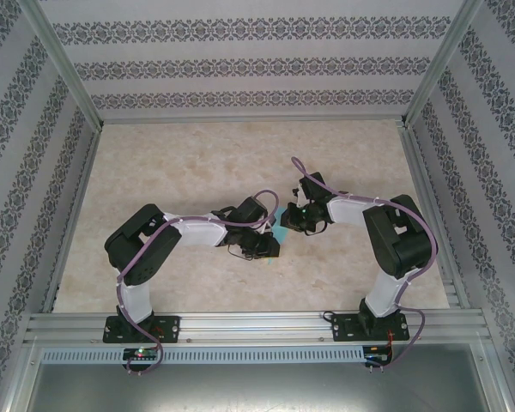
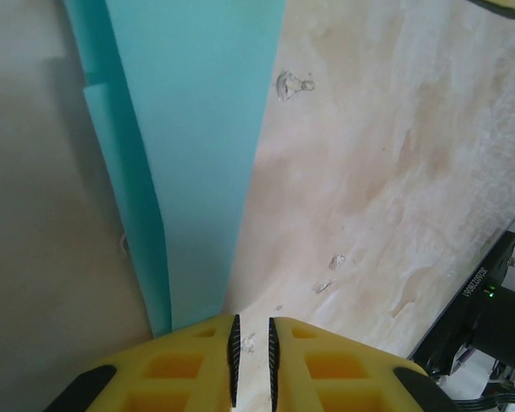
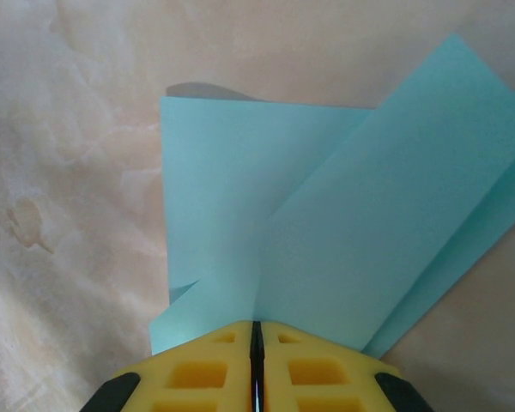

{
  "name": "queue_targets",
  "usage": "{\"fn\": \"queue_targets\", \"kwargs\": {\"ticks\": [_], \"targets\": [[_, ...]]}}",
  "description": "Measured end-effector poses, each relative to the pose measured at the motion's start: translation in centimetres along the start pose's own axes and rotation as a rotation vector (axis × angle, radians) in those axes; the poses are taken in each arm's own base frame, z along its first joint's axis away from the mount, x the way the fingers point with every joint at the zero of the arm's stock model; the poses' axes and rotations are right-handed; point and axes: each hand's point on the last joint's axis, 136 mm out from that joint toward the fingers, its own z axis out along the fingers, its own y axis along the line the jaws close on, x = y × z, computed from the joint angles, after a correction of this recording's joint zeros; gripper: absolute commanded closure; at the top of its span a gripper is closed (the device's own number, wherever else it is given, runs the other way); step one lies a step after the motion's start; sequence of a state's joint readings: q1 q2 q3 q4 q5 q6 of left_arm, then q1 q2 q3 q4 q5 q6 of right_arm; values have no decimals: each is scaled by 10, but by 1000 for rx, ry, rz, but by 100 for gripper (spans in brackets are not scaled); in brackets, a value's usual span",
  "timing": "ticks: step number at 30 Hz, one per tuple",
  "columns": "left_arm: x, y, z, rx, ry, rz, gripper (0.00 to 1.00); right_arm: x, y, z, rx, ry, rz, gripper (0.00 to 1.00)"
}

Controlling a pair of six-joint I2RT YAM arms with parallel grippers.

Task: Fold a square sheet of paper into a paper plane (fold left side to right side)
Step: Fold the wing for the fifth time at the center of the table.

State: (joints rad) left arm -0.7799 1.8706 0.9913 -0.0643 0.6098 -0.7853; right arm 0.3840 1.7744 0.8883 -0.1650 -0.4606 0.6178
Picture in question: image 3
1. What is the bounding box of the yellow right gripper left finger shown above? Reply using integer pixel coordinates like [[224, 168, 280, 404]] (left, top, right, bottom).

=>
[[79, 320, 256, 412]]

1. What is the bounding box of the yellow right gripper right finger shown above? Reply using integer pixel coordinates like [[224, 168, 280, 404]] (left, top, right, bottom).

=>
[[257, 320, 428, 412]]

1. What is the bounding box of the light blue paper sheet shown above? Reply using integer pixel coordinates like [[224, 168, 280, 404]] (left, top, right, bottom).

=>
[[148, 33, 515, 360]]

